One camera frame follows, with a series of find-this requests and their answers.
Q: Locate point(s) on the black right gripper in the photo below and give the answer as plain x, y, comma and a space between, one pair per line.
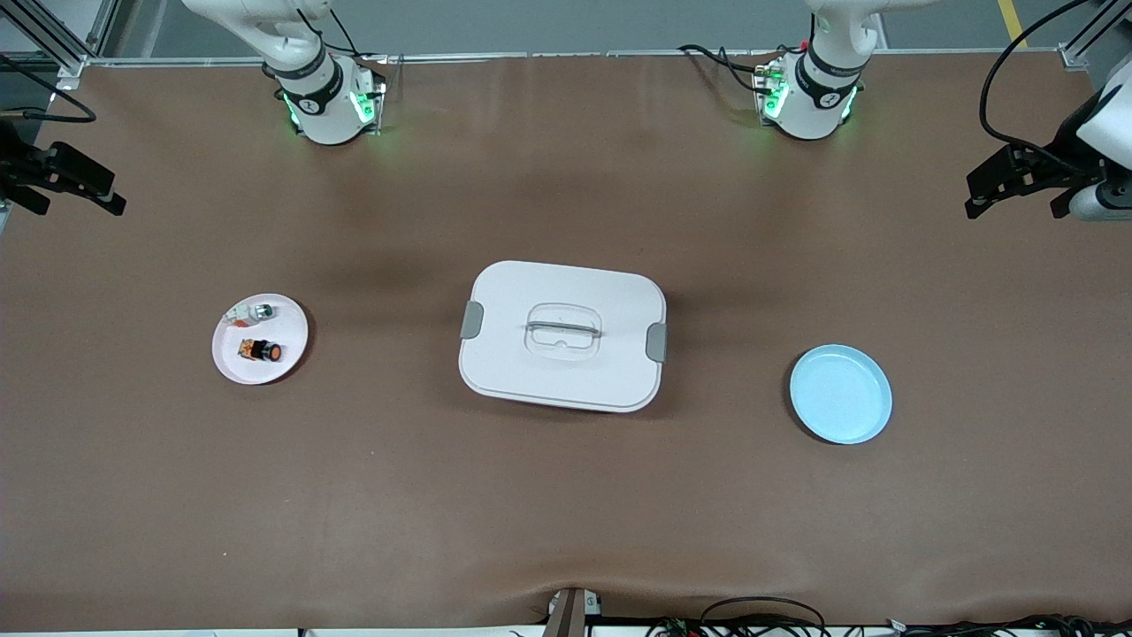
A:
11, 165

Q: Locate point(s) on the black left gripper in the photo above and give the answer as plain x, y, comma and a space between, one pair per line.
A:
1067, 146

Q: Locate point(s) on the orange black push-button switch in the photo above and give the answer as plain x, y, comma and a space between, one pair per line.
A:
261, 351

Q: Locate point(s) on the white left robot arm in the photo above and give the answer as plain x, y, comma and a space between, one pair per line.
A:
818, 97

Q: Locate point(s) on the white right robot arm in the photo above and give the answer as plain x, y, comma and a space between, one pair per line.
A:
323, 106

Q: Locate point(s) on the white lidded box grey latches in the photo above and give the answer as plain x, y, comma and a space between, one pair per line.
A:
566, 380

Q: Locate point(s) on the pink round plate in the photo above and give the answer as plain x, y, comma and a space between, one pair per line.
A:
232, 364

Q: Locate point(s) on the light blue round plate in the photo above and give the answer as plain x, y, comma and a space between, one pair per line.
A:
840, 394

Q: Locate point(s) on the brown table cover mat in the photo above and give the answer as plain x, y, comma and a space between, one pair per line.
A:
566, 513

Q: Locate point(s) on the aluminium frame profile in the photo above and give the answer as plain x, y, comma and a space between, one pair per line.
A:
1074, 55
71, 66

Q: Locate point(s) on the silver white push-button switch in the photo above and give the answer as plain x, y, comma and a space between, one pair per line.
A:
263, 311

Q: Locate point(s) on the brown camera mount post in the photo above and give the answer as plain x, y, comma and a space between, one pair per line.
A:
570, 615

